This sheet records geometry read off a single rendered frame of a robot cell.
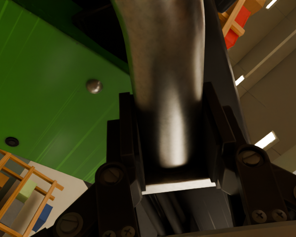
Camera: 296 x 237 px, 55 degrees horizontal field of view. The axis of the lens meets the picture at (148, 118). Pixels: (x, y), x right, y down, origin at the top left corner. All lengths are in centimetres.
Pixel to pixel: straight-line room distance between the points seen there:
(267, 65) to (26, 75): 769
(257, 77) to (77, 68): 773
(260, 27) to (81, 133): 955
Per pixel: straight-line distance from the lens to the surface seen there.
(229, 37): 364
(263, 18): 968
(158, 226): 28
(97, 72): 19
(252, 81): 790
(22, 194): 651
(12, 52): 19
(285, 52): 785
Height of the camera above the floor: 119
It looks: 14 degrees up
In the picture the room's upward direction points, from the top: 127 degrees clockwise
